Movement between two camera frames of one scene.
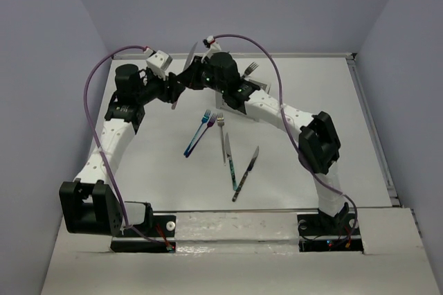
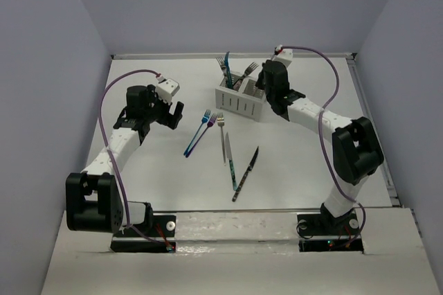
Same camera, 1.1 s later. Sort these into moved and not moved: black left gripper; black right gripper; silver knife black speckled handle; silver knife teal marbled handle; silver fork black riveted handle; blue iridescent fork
Moved: black left gripper; black right gripper
Not moved: silver knife teal marbled handle; silver fork black riveted handle; silver knife black speckled handle; blue iridescent fork
